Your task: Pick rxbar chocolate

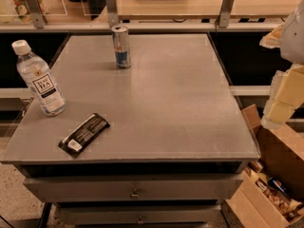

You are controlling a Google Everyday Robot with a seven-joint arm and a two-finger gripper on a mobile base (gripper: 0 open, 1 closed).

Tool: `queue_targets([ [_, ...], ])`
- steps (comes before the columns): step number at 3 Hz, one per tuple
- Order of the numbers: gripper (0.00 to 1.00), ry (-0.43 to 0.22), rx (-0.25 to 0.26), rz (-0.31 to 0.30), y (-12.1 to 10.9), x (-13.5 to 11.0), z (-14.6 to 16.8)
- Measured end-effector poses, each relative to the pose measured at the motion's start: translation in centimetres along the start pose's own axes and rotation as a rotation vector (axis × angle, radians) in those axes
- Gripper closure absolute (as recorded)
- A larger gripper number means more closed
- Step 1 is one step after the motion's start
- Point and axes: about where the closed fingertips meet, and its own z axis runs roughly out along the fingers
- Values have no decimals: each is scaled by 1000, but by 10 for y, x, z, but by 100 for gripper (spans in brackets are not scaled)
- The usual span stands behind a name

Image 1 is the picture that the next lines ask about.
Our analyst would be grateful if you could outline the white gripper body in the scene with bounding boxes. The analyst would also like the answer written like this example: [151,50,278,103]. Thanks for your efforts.
[280,0,304,64]

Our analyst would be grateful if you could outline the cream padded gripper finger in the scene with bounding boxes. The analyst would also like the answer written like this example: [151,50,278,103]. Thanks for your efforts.
[261,64,304,129]
[259,25,283,48]

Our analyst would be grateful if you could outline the black rxbar chocolate wrapper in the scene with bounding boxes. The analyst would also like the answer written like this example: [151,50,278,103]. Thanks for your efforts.
[58,113,110,158]

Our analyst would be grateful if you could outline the blue pepsi can in box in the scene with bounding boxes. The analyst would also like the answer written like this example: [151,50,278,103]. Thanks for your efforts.
[268,178,288,195]

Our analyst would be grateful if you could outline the cardboard box of snacks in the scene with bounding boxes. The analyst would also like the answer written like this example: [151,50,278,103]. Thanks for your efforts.
[223,104,304,228]

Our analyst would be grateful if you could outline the grey drawer cabinet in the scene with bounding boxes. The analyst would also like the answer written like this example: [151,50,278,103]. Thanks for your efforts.
[2,33,259,228]

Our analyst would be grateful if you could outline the silver blue energy drink can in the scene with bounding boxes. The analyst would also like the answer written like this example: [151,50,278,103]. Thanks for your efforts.
[111,26,131,68]

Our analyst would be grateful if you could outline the upper grey drawer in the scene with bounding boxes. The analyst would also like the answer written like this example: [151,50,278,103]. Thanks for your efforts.
[24,174,242,203]

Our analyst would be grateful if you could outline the grey drawer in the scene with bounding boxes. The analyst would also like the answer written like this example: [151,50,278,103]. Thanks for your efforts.
[57,205,220,225]
[24,174,242,203]

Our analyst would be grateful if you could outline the lower grey drawer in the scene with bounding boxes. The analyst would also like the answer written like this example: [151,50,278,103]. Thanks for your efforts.
[57,205,220,225]

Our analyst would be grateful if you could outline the clear acrylic panel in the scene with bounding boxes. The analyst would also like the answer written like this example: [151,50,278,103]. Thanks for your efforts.
[0,0,105,18]

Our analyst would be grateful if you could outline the clear plastic tea bottle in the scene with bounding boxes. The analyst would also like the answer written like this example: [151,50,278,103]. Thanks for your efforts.
[11,40,67,116]

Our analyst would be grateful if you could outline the right metal bracket post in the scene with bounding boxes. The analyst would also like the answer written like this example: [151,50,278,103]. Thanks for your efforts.
[217,0,235,28]

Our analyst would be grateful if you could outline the metal bracket post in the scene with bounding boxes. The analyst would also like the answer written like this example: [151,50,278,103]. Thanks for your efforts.
[105,0,120,28]
[26,0,47,29]
[217,0,235,28]

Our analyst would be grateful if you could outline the middle metal bracket post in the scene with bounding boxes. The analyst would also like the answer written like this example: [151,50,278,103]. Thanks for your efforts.
[105,0,120,28]

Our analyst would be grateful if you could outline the left metal bracket post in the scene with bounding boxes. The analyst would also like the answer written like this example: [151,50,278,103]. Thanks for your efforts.
[26,0,47,29]

